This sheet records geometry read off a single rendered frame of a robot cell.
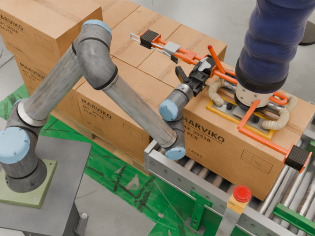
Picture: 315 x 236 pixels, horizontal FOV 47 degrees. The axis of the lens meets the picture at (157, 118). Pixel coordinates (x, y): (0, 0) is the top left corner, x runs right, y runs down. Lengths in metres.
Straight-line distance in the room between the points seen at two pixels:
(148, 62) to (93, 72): 1.34
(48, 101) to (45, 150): 0.42
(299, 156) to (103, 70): 0.84
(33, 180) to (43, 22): 1.00
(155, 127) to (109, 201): 1.19
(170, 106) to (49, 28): 1.01
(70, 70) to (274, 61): 0.80
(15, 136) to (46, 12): 1.00
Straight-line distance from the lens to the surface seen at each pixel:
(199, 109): 1.79
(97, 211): 2.56
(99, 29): 1.36
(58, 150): 1.93
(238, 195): 1.47
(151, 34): 1.93
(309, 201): 2.14
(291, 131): 1.82
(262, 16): 1.42
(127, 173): 2.66
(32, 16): 2.41
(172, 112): 1.57
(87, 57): 1.28
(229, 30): 3.81
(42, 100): 1.60
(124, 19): 2.95
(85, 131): 2.80
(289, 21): 1.41
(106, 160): 2.73
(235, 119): 1.76
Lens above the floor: 2.33
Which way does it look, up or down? 52 degrees down
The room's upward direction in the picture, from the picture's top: 2 degrees clockwise
